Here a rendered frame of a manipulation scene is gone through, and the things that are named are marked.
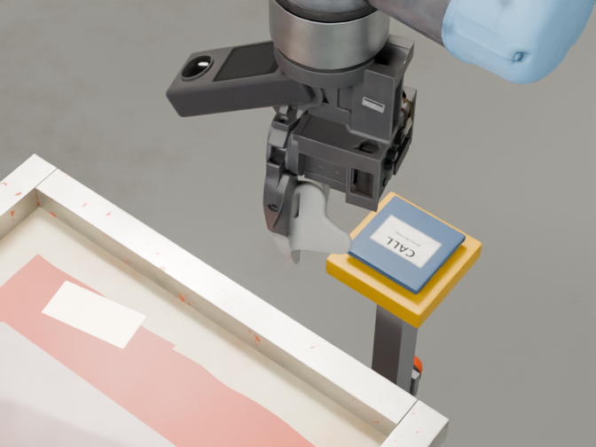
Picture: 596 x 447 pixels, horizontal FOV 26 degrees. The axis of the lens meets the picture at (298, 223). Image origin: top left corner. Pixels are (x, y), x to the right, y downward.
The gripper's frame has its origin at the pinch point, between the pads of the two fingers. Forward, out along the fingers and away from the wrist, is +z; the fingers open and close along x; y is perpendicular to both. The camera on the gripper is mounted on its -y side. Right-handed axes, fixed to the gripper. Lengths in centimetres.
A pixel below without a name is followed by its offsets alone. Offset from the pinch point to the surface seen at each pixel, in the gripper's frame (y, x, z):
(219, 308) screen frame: -15.0, 13.5, 37.3
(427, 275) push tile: 3.6, 27.7, 39.2
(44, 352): -31, 3, 41
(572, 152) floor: 5, 143, 136
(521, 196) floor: -2, 126, 136
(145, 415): -17.4, 0.4, 40.7
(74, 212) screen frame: -36, 19, 37
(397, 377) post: 1, 29, 64
